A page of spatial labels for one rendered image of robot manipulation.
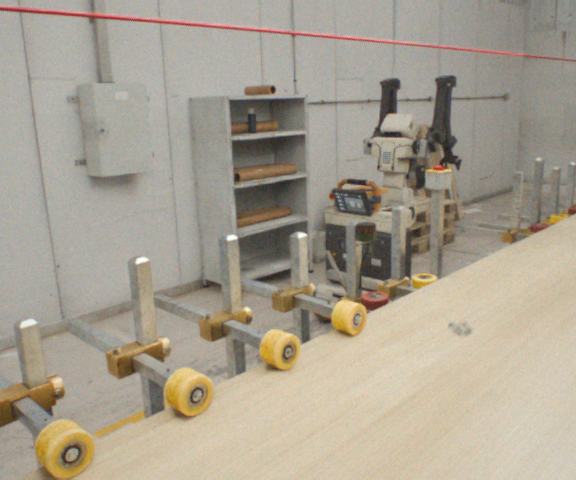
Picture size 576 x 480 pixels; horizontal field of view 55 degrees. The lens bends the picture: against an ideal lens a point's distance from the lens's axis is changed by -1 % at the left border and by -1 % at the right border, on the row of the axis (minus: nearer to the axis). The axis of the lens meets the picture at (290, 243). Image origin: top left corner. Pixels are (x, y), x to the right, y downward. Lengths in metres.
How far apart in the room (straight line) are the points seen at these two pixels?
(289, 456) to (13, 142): 3.20
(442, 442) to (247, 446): 0.34
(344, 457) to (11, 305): 3.26
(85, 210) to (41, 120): 0.66
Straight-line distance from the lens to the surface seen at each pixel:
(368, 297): 1.69
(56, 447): 1.00
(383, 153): 3.78
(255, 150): 4.96
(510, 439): 1.08
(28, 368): 1.17
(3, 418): 1.18
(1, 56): 3.92
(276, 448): 1.02
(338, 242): 3.67
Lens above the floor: 1.48
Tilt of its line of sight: 14 degrees down
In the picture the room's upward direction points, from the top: 2 degrees counter-clockwise
